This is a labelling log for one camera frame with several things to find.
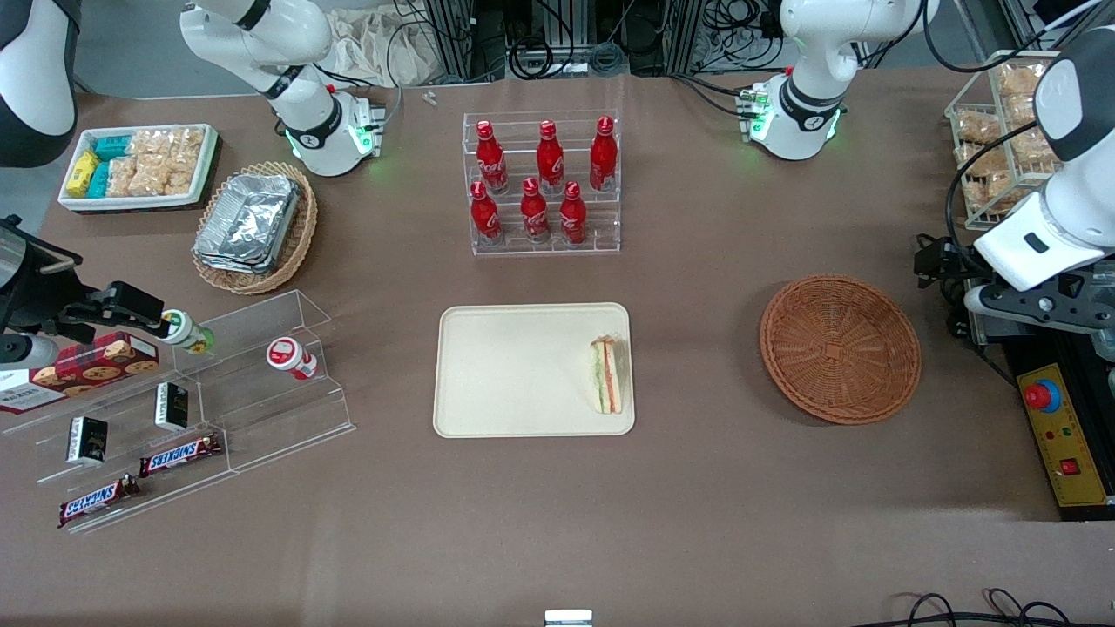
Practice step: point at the brown Snickers bar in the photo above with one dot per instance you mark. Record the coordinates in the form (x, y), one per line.
(97, 501)
(179, 455)

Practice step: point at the green lid yogurt cup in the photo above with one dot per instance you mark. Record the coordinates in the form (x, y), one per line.
(187, 331)

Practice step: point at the yellow snack packet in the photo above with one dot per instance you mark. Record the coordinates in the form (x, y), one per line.
(83, 172)

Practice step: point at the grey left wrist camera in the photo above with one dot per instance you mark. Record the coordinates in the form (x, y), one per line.
(980, 300)

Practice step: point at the black equipment base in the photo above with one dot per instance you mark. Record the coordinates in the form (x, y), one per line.
(1015, 357)

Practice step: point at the beige plastic tray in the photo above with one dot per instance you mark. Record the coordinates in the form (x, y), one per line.
(514, 370)

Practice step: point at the clear acrylic stepped shelf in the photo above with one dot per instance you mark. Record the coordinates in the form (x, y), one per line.
(131, 409)
(287, 418)

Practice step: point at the aluminium frame structure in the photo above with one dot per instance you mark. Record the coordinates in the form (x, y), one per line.
(449, 35)

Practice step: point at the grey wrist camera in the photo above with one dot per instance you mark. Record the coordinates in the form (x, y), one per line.
(980, 300)
(26, 350)

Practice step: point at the red lid yogurt cup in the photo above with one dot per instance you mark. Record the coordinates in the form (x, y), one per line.
(286, 355)

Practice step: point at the beige crumpled cloth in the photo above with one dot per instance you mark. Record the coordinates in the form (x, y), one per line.
(383, 43)

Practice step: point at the round brown wicker basket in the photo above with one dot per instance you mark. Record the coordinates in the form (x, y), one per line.
(841, 348)

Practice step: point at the clear rice cracker bag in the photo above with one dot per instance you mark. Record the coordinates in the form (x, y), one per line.
(185, 144)
(122, 176)
(161, 178)
(150, 144)

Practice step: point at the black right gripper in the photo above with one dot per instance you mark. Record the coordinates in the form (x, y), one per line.
(45, 300)

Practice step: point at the red cola bottle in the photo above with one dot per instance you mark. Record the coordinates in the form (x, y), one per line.
(485, 216)
(572, 216)
(535, 213)
(550, 161)
(603, 157)
(490, 161)

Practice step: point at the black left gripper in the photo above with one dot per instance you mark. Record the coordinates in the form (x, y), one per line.
(943, 261)

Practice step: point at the small silver metal object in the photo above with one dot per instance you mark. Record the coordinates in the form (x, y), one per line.
(568, 618)

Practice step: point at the yellow emergency stop box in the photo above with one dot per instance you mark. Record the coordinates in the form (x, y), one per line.
(1063, 435)

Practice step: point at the clear acrylic bottle rack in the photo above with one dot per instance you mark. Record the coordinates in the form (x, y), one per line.
(514, 131)

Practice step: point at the teal snack packet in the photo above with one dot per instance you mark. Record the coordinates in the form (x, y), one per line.
(99, 179)
(111, 146)

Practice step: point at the red plaid cookie box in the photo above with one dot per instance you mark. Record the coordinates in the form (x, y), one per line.
(96, 366)

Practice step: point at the small black chocolate box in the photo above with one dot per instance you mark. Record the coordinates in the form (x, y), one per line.
(87, 440)
(172, 407)

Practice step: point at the oval tan wicker basket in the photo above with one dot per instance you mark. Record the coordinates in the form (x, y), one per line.
(300, 235)

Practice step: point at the clear pastry snack bag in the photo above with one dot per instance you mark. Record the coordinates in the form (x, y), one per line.
(989, 178)
(1028, 144)
(977, 127)
(1015, 80)

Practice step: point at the white rectangular snack bin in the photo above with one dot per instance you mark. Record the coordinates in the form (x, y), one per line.
(205, 170)

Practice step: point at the aluminium foil container stack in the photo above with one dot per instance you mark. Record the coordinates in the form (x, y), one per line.
(248, 222)

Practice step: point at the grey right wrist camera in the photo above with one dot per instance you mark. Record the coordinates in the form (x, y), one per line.
(26, 350)

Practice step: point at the triangular sandwich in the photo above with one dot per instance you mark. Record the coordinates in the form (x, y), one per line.
(608, 376)

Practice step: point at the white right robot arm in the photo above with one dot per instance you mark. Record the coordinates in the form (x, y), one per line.
(305, 35)

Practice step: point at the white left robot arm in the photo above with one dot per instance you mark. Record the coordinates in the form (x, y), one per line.
(810, 52)

